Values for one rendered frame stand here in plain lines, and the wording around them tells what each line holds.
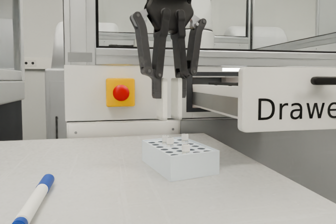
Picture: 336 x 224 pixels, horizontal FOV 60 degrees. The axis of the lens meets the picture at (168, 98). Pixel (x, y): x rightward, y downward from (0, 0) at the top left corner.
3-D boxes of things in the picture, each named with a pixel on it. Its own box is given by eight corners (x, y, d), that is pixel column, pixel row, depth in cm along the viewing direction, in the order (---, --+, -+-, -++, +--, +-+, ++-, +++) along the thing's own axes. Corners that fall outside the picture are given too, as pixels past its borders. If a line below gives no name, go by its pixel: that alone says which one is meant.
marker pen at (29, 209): (27, 235, 27) (26, 218, 27) (8, 237, 27) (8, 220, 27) (54, 184, 41) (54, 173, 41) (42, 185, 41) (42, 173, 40)
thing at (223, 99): (369, 118, 56) (370, 86, 56) (246, 122, 51) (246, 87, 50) (260, 102, 95) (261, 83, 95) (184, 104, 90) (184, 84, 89)
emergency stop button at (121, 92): (129, 101, 71) (129, 84, 71) (112, 101, 70) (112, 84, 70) (128, 100, 74) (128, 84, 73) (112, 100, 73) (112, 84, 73)
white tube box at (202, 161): (219, 174, 45) (219, 150, 45) (170, 182, 42) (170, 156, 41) (182, 155, 56) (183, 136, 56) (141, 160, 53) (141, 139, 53)
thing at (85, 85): (389, 112, 96) (391, 68, 95) (65, 121, 75) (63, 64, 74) (250, 96, 189) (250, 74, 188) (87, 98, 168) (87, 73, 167)
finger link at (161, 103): (167, 77, 47) (163, 77, 47) (167, 120, 47) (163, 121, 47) (160, 77, 50) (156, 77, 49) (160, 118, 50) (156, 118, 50)
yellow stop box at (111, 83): (135, 106, 73) (135, 78, 73) (106, 107, 72) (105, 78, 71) (133, 105, 78) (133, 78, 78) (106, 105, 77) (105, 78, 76)
